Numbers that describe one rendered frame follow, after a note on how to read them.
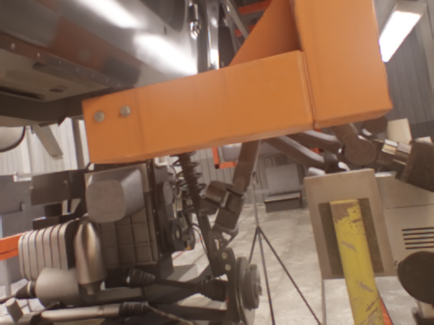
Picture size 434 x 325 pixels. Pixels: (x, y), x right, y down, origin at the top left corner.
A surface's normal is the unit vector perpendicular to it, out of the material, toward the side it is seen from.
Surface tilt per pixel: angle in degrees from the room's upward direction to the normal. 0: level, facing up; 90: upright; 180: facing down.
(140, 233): 90
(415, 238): 98
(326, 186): 90
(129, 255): 90
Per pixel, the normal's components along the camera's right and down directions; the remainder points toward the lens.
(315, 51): -0.28, -0.04
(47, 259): -0.50, 0.00
